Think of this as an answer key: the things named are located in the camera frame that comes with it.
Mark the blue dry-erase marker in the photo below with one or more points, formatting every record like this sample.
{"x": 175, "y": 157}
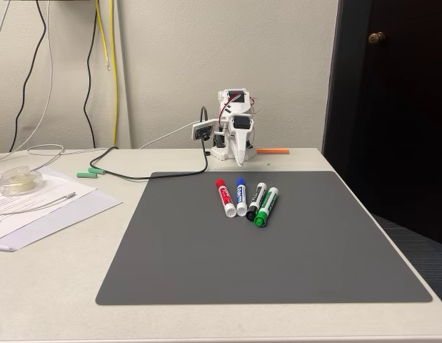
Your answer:
{"x": 240, "y": 196}

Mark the red dry-erase marker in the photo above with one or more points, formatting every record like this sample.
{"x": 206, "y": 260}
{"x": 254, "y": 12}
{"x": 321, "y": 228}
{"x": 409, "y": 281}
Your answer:
{"x": 225, "y": 197}

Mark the black dry-erase marker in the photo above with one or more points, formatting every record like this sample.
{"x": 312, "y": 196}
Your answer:
{"x": 256, "y": 201}

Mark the green dry-erase marker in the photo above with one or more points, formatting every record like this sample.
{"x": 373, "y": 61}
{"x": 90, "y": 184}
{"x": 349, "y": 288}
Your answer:
{"x": 267, "y": 207}

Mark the orange stick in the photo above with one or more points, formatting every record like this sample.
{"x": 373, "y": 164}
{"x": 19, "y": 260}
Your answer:
{"x": 272, "y": 151}

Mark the grey rubber mat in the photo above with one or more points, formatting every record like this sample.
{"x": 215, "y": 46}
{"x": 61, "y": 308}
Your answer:
{"x": 263, "y": 257}

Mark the dark door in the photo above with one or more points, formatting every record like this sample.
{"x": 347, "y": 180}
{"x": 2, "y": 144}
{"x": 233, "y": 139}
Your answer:
{"x": 402, "y": 125}

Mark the brass door knob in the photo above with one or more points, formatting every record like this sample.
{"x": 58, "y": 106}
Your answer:
{"x": 376, "y": 38}

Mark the blank white paper sheet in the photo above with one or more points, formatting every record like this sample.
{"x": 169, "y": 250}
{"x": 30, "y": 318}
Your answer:
{"x": 74, "y": 214}

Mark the printed paper sheet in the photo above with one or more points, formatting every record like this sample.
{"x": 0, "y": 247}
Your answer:
{"x": 60, "y": 187}

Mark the clear tape dispenser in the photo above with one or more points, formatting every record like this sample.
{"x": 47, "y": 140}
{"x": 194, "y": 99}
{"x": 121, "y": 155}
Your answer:
{"x": 19, "y": 181}

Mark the white gripper camera module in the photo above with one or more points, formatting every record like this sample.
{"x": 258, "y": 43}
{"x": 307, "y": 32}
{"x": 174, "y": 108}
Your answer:
{"x": 202, "y": 129}

